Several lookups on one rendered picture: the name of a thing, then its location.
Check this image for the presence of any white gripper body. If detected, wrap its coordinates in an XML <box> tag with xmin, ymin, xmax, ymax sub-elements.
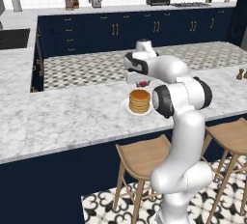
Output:
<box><xmin>124</xmin><ymin>70</ymin><xmax>154</xmax><ymax>86</ymax></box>

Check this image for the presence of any golden pancake stack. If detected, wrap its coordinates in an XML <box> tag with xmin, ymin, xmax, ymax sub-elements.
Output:
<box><xmin>128</xmin><ymin>89</ymin><xmax>151</xmax><ymax>115</ymax></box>

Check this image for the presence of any dark blue counter base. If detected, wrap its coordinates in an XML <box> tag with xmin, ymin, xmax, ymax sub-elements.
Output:
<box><xmin>0</xmin><ymin>113</ymin><xmax>247</xmax><ymax>224</ymax></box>

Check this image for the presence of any white plate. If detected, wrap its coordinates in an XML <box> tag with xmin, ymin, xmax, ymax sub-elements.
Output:
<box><xmin>120</xmin><ymin>97</ymin><xmax>155</xmax><ymax>118</ymax></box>

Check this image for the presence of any dark blue base cupboards run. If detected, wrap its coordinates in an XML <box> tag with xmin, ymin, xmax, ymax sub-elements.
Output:
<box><xmin>37</xmin><ymin>7</ymin><xmax>236</xmax><ymax>59</ymax></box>

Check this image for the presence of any wooden bar stool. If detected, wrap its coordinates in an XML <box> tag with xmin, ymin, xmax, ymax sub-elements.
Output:
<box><xmin>200</xmin><ymin>117</ymin><xmax>247</xmax><ymax>224</ymax></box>
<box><xmin>112</xmin><ymin>133</ymin><xmax>173</xmax><ymax>224</ymax></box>

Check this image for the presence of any black hob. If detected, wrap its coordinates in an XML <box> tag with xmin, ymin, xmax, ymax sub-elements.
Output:
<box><xmin>171</xmin><ymin>1</ymin><xmax>212</xmax><ymax>9</ymax></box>

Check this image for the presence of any dark blue side cupboards run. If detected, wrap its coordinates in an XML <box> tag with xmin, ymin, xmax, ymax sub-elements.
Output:
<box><xmin>30</xmin><ymin>24</ymin><xmax>45</xmax><ymax>94</ymax></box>

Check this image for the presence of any brown coffee machine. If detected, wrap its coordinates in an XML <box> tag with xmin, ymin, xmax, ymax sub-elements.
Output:
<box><xmin>63</xmin><ymin>0</ymin><xmax>75</xmax><ymax>12</ymax></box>

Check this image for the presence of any dark blue tall cabinet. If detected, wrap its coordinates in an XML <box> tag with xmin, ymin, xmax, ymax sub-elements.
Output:
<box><xmin>225</xmin><ymin>0</ymin><xmax>247</xmax><ymax>47</ymax></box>

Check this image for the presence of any black sink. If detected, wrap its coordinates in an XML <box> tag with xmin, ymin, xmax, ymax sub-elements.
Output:
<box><xmin>0</xmin><ymin>28</ymin><xmax>31</xmax><ymax>51</ymax></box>

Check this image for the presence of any white paper towel roll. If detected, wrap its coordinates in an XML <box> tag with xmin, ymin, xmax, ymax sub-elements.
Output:
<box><xmin>10</xmin><ymin>0</ymin><xmax>24</xmax><ymax>13</ymax></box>

